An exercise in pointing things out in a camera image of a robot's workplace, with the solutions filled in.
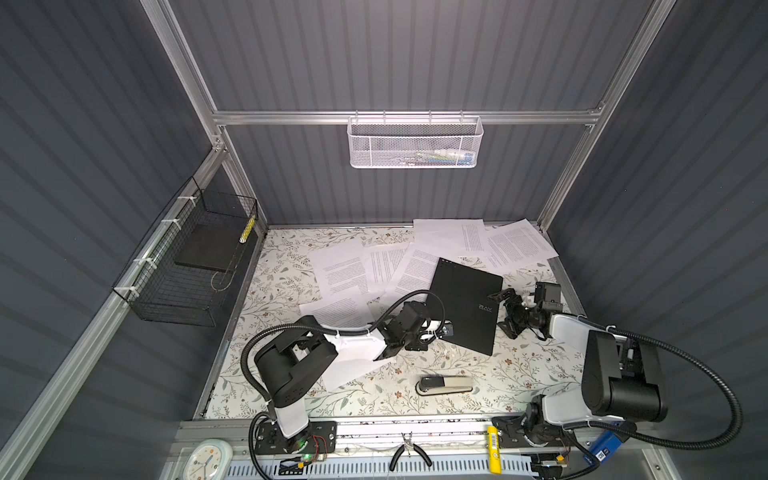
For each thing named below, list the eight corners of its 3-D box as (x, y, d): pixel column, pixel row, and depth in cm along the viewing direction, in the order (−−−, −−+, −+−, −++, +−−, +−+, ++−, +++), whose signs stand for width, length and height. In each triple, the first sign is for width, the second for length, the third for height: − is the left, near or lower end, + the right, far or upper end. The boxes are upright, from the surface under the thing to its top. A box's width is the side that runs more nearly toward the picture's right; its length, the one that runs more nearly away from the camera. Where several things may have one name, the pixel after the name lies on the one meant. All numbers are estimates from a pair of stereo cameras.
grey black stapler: (415, 395, 82) (416, 391, 79) (415, 381, 84) (415, 376, 81) (470, 395, 82) (473, 391, 79) (468, 381, 84) (471, 376, 81)
